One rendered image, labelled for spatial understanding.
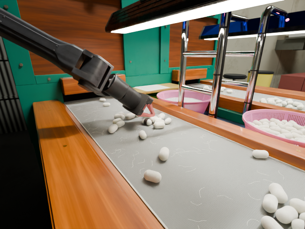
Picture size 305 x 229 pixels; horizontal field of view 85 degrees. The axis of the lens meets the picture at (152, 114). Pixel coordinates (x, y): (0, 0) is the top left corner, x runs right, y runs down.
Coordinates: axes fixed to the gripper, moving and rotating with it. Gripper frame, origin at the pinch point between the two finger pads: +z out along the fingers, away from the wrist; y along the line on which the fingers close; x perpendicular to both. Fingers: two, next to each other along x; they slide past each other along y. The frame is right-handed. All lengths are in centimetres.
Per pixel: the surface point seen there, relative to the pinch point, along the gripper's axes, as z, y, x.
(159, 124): -1.8, -7.3, 2.2
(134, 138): -7.9, -8.1, 9.6
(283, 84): 370, 89, -254
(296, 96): 58, -21, -49
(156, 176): -13.1, -25.2, 12.0
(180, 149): -3.0, -19.5, 5.5
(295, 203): -3.3, -41.6, 3.9
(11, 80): -32, 221, 38
